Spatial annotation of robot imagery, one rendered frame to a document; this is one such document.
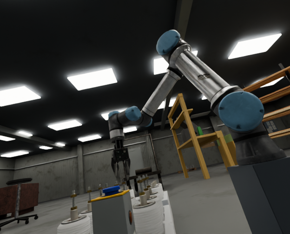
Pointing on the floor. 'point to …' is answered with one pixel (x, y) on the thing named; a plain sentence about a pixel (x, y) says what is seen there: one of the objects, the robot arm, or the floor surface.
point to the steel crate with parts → (2, 195)
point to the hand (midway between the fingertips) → (122, 178)
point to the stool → (16, 205)
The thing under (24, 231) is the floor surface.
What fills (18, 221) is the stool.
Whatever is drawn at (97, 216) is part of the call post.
